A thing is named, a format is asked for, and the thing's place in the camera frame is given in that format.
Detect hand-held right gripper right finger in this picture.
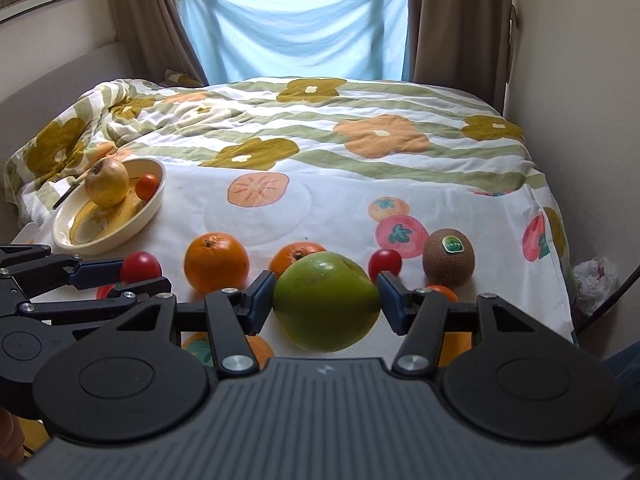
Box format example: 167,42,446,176
377,271,538,378

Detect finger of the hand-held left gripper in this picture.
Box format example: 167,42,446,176
0,244,126,297
19,276,174,335

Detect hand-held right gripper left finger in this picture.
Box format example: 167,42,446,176
102,270,277,378

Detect small red tomato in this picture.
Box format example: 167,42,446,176
368,248,403,283
120,251,163,285

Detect cream oval bowl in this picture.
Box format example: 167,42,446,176
51,157,167,256

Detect green apple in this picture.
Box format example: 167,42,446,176
272,252,383,352

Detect orange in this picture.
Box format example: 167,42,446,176
425,285,475,370
269,241,328,281
184,232,250,295
245,334,276,372

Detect brown kiwi with sticker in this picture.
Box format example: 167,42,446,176
422,228,476,290

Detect small white object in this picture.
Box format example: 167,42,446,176
12,222,41,246

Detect yellow apple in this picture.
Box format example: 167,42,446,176
84,157,130,208

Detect white fruit-print cloth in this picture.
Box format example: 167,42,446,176
30,160,581,361

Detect floral striped blanket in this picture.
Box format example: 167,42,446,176
4,77,548,226

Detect white plastic bag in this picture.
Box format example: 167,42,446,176
572,256,620,318

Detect floral pillow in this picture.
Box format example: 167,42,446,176
162,69,203,88

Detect person's blue trouser leg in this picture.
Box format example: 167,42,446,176
597,345,640,441

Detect brown curtain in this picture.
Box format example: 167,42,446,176
102,0,208,86
405,0,516,111

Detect light blue cloth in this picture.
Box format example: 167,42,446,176
179,0,408,86

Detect black cable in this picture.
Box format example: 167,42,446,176
575,265,640,346

